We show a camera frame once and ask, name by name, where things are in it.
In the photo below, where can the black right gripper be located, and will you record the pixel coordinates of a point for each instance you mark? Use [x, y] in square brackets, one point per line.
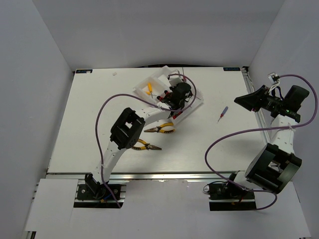
[252, 100]

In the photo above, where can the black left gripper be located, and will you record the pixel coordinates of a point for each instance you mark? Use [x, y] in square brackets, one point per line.
[172, 89]

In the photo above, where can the yellow screwdriver long shaft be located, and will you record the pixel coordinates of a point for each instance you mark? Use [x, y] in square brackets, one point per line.
[150, 89]

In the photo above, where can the yellow pliers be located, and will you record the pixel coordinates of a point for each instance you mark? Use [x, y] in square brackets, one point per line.
[145, 146]
[161, 128]

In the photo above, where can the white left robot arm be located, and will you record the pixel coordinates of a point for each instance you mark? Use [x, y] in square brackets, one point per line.
[126, 131]

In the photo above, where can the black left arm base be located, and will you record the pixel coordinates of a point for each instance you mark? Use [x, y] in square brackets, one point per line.
[103, 199]

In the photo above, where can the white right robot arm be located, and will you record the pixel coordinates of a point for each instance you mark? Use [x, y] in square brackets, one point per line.
[276, 163]

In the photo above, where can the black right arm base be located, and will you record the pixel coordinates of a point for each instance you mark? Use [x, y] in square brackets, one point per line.
[227, 197]

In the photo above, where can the white compartment organizer tray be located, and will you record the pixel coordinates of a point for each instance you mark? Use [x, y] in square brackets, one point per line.
[162, 82]

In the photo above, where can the blue label right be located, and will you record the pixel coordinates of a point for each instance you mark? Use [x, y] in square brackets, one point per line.
[231, 68]

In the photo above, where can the blue label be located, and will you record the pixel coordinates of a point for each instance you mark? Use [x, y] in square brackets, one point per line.
[83, 71]
[231, 68]

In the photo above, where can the blue label left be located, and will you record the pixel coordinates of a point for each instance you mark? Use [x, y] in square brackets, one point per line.
[83, 71]

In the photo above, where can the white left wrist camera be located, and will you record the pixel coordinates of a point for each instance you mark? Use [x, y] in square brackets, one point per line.
[174, 80]

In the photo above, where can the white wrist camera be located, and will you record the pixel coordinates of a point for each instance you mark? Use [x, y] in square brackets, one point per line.
[174, 80]
[274, 78]

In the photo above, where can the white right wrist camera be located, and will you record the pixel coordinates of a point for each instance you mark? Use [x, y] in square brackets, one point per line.
[274, 78]

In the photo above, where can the aluminium rail front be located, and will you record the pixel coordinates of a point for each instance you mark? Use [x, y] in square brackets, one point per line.
[143, 176]

